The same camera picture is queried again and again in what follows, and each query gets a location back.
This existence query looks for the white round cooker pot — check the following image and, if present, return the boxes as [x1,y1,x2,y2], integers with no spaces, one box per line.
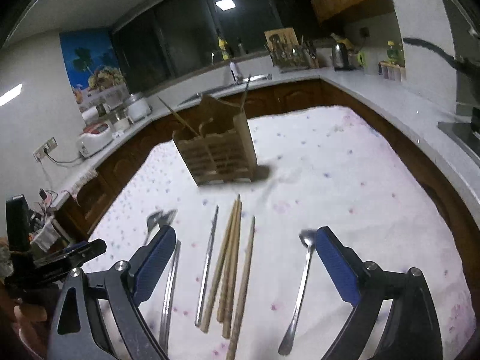
[124,92,152,124]

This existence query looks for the wooden utensil holder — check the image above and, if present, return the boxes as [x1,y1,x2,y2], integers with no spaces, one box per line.
[172,95,257,185]

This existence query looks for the white lace cloth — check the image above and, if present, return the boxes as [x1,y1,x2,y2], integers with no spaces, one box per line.
[61,168,98,201]

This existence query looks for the dark window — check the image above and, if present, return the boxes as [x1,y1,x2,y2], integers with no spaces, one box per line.
[112,0,328,92]

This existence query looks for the wooden cutting board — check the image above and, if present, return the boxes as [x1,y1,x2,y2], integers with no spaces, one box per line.
[264,27,299,51]

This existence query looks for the yellow dish soap bottle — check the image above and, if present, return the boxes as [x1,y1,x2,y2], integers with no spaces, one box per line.
[216,28,230,60]

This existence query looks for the floral white tablecloth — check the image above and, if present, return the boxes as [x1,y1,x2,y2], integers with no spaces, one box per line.
[85,106,476,359]

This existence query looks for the spice jar rack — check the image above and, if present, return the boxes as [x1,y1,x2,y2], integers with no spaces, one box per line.
[378,61,407,82]

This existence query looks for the green yellow drink bottle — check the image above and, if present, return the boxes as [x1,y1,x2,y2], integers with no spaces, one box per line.
[386,41,405,67]

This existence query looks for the wooden lower cabinets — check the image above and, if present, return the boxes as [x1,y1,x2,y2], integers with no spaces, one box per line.
[55,80,479,259]

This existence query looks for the dish rack with utensils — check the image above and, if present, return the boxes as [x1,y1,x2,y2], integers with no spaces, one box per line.
[266,43,319,72]

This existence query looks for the small white cooker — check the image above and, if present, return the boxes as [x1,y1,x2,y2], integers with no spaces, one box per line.
[108,107,131,133]

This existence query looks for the metal spoon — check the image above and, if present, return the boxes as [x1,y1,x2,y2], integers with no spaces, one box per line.
[278,229,317,356]

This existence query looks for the black power cable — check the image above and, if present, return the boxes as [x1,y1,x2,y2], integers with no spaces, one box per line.
[44,148,85,166]

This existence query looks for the steel electric kettle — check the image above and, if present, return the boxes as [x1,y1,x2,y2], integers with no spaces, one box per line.
[330,33,355,71]

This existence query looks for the tropical fruit poster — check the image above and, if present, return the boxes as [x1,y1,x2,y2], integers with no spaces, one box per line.
[59,28,129,113]

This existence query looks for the steel sink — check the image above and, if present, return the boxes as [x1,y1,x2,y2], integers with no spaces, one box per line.
[180,73,272,105]

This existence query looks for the white red rice cooker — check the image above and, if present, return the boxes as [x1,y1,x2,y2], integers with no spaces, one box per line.
[76,122,113,158]

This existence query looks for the wall power outlet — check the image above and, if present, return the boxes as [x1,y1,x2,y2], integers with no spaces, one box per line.
[32,137,58,163]

